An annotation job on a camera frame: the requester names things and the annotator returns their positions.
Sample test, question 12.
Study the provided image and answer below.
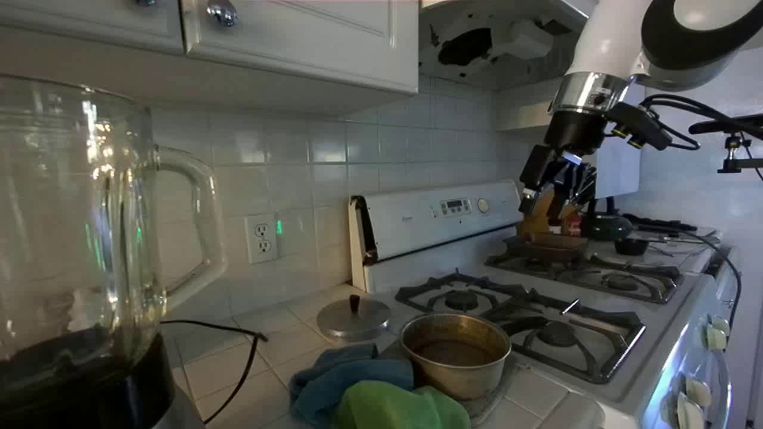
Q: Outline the blue cloth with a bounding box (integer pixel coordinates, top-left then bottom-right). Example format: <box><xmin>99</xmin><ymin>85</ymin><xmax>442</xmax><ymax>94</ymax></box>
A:
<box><xmin>285</xmin><ymin>341</ymin><xmax>416</xmax><ymax>429</ymax></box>

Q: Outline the thin black power cable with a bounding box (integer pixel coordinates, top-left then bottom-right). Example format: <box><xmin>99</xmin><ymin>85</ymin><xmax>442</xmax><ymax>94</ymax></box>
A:
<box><xmin>156</xmin><ymin>316</ymin><xmax>271</xmax><ymax>427</ymax></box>

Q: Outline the white range hood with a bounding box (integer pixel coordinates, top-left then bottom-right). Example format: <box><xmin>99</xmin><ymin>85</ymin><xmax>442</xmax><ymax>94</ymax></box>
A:
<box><xmin>416</xmin><ymin>0</ymin><xmax>597</xmax><ymax>132</ymax></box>

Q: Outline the black camera stand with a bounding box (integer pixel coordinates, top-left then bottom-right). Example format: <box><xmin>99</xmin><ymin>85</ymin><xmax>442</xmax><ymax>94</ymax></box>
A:
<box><xmin>687</xmin><ymin>112</ymin><xmax>763</xmax><ymax>180</ymax></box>

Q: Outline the black frying pan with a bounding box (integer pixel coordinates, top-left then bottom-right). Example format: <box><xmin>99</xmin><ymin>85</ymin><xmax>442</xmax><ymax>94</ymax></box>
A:
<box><xmin>0</xmin><ymin>320</ymin><xmax>179</xmax><ymax>429</ymax></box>

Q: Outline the cream stove knob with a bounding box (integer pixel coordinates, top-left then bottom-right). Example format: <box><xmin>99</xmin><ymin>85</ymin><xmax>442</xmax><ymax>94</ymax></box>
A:
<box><xmin>683</xmin><ymin>376</ymin><xmax>714</xmax><ymax>413</ymax></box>
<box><xmin>700</xmin><ymin>316</ymin><xmax>732</xmax><ymax>355</ymax></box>
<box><xmin>671</xmin><ymin>390</ymin><xmax>706</xmax><ymax>429</ymax></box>

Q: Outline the green cloth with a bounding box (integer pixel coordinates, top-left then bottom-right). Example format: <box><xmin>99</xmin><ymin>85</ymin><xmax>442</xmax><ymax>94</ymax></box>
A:
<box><xmin>331</xmin><ymin>379</ymin><xmax>472</xmax><ymax>429</ymax></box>

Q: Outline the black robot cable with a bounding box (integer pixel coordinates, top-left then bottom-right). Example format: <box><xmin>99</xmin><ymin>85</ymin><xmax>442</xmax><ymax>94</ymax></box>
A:
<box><xmin>638</xmin><ymin>92</ymin><xmax>763</xmax><ymax>155</ymax></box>

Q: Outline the black cast iron stove grate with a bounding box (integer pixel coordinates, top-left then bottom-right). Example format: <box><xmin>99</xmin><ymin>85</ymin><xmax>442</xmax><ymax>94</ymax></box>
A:
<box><xmin>483</xmin><ymin>235</ymin><xmax>687</xmax><ymax>308</ymax></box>
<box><xmin>392</xmin><ymin>268</ymin><xmax>647</xmax><ymax>385</ymax></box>

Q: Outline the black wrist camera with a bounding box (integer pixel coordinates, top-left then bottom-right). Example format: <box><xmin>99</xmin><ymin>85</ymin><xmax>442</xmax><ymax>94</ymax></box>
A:
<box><xmin>606</xmin><ymin>100</ymin><xmax>676</xmax><ymax>153</ymax></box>

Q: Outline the metal pot lid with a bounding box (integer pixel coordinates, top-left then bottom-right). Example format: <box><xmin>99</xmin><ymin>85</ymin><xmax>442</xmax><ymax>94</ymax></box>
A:
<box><xmin>314</xmin><ymin>292</ymin><xmax>392</xmax><ymax>342</ymax></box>

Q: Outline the white gas stove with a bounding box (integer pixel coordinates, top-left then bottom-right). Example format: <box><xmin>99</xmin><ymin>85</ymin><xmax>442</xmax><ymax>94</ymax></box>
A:
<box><xmin>346</xmin><ymin>179</ymin><xmax>745</xmax><ymax>429</ymax></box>

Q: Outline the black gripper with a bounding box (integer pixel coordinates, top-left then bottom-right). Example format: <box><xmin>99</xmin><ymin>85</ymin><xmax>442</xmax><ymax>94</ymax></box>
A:
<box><xmin>516</xmin><ymin>107</ymin><xmax>614</xmax><ymax>241</ymax></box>

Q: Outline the metal saucepan with black handle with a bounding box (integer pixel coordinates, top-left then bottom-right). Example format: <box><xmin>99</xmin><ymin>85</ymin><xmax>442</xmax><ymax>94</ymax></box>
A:
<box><xmin>398</xmin><ymin>309</ymin><xmax>550</xmax><ymax>402</ymax></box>

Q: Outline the white wall outlet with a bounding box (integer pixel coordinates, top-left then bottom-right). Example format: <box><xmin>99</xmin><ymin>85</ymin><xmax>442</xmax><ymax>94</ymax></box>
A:
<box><xmin>242</xmin><ymin>212</ymin><xmax>281</xmax><ymax>267</ymax></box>

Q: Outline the white upper kitchen cabinet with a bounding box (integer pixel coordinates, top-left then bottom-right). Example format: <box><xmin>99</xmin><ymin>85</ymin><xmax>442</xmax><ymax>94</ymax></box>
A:
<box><xmin>0</xmin><ymin>0</ymin><xmax>422</xmax><ymax>94</ymax></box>

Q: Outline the glass blender jar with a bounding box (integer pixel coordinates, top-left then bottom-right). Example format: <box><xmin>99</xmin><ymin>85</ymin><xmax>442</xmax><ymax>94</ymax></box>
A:
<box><xmin>0</xmin><ymin>72</ymin><xmax>228</xmax><ymax>365</ymax></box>

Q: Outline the stove clock button panel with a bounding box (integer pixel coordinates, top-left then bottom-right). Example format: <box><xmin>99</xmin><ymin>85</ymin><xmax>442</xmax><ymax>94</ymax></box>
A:
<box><xmin>436</xmin><ymin>196</ymin><xmax>473</xmax><ymax>218</ymax></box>

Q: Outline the metal cabinet knob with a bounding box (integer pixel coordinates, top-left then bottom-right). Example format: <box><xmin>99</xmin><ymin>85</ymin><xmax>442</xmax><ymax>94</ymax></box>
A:
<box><xmin>203</xmin><ymin>0</ymin><xmax>241</xmax><ymax>28</ymax></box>

